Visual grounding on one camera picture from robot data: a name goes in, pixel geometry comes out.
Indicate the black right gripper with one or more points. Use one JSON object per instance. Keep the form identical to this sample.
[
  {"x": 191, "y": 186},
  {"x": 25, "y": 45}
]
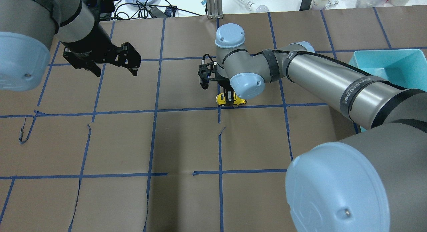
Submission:
[{"x": 228, "y": 92}]

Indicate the brown paper table cover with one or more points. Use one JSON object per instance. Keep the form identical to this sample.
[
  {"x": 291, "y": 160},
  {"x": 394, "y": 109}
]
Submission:
[{"x": 154, "y": 153}]

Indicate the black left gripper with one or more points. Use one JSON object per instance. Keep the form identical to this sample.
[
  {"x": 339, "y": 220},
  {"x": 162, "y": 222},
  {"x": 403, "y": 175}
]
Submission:
[{"x": 87, "y": 40}]

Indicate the white squeeze bottle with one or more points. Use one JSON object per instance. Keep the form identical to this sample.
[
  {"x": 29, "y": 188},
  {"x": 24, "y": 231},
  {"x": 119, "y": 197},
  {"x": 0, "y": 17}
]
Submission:
[{"x": 369, "y": 3}]

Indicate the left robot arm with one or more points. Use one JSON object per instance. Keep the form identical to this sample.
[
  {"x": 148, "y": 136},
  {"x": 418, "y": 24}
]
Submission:
[{"x": 28, "y": 28}]

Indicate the teal plastic storage bin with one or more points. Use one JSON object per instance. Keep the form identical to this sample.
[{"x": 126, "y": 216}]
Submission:
[{"x": 393, "y": 68}]

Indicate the aluminium frame post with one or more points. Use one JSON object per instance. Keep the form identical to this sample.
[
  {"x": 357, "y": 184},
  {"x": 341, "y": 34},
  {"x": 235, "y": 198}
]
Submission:
[{"x": 214, "y": 9}]

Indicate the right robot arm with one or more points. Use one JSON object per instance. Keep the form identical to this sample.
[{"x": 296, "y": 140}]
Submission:
[{"x": 374, "y": 181}]

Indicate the yellow toy beetle car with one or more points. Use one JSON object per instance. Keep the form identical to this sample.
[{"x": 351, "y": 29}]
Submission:
[{"x": 237, "y": 100}]

